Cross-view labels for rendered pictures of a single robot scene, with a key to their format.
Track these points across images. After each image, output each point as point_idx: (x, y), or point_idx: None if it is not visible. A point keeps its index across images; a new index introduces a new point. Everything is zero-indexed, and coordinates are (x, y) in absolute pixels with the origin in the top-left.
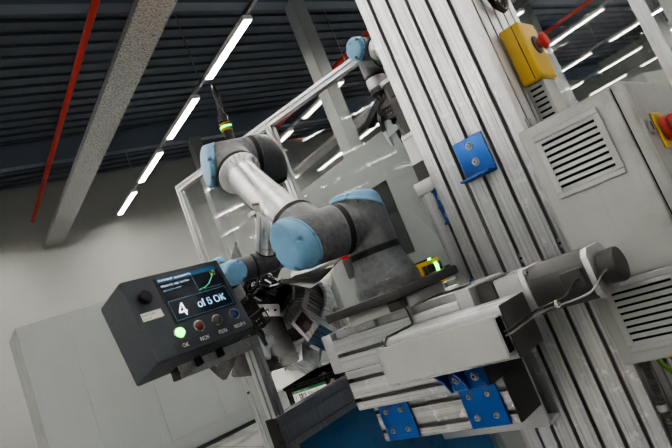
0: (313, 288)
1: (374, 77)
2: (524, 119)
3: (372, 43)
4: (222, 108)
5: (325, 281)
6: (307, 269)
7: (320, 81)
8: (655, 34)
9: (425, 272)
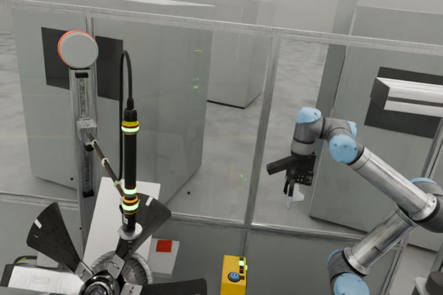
0: (143, 278)
1: (309, 146)
2: None
3: (364, 160)
4: (120, 81)
5: (142, 252)
6: (117, 223)
7: (179, 19)
8: (434, 167)
9: (246, 286)
